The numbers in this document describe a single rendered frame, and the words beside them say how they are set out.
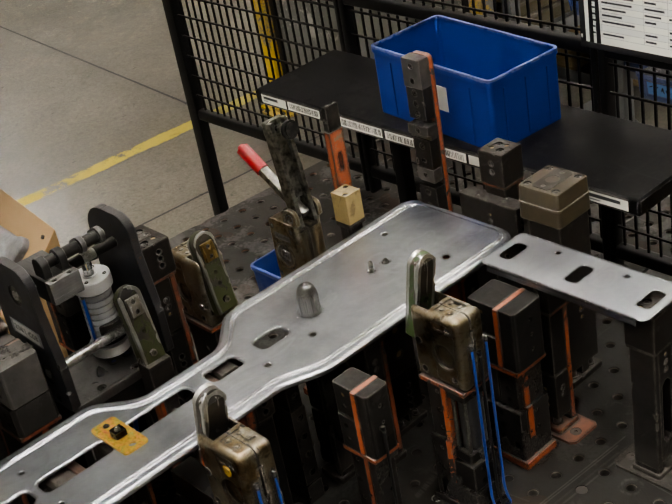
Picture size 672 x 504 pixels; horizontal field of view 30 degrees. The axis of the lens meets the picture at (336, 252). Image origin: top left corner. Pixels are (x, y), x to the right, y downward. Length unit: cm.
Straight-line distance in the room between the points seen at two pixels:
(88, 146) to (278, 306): 328
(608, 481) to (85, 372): 78
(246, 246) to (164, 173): 207
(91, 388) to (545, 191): 72
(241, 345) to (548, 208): 51
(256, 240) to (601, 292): 105
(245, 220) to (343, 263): 84
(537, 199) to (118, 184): 294
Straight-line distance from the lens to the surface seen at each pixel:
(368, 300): 181
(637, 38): 209
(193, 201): 442
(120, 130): 513
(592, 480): 191
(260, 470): 153
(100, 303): 182
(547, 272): 182
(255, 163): 197
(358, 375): 168
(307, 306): 178
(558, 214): 190
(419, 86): 207
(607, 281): 179
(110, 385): 183
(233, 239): 266
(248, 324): 181
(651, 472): 190
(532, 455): 194
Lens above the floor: 197
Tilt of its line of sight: 30 degrees down
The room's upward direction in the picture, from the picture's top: 11 degrees counter-clockwise
